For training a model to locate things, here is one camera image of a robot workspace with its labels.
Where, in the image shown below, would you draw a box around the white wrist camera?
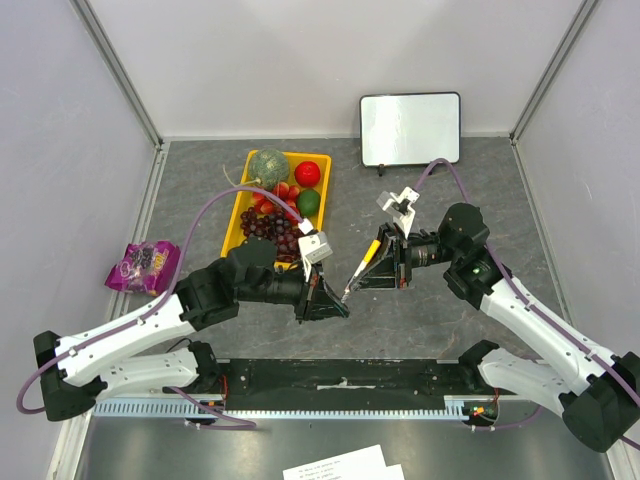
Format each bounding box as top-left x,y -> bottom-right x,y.
376,187 -> 420,237
298,218 -> 333,281

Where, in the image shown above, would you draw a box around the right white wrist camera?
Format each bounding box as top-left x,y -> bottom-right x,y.
376,187 -> 420,237

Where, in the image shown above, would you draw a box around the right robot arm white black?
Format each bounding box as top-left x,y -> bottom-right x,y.
345,203 -> 639,453

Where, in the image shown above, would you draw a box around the small whiteboard black frame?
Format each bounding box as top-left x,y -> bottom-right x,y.
359,92 -> 461,168

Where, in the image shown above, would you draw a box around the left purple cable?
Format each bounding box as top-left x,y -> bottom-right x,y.
16,185 -> 311,430

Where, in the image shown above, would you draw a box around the yellow marker cap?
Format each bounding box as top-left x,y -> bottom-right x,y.
363,239 -> 381,264

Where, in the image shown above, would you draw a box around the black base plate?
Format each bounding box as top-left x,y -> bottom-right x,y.
182,359 -> 494,410

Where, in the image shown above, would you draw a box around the white paper sheets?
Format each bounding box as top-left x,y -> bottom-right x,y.
282,445 -> 405,480

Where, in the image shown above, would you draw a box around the red strawberries bunch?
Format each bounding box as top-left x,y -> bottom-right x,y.
251,182 -> 301,215

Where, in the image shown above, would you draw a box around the yellow plastic tray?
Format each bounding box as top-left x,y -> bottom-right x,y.
220,150 -> 332,257

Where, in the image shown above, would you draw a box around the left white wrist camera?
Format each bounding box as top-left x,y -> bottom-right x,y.
298,218 -> 333,281

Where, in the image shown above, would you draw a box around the purple snack bag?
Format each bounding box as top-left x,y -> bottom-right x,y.
104,241 -> 181,297

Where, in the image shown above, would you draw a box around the red apple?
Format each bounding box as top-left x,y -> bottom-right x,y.
294,161 -> 322,188

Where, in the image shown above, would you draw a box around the dark red grapes bunch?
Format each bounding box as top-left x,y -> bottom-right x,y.
240,207 -> 302,263

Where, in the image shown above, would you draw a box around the green mango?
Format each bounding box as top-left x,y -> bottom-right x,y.
296,189 -> 321,218

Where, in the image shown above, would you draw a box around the white whiteboard marker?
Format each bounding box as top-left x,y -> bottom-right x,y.
341,259 -> 370,303

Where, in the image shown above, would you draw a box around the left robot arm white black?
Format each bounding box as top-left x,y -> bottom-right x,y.
33,234 -> 349,422

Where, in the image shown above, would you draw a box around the white slotted cable duct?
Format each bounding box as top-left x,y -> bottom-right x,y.
92,397 -> 469,421

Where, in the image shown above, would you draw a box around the green netted melon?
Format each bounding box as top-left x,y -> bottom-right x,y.
248,149 -> 290,190

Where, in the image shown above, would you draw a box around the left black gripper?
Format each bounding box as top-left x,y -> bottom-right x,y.
239,256 -> 350,326

